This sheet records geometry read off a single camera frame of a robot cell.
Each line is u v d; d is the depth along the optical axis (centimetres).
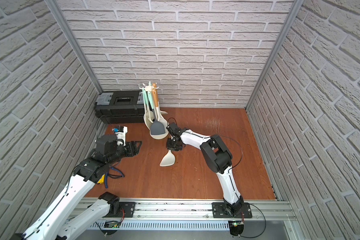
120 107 99
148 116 87
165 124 91
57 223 40
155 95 75
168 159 91
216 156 54
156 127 90
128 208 73
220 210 73
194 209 76
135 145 66
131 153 63
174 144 84
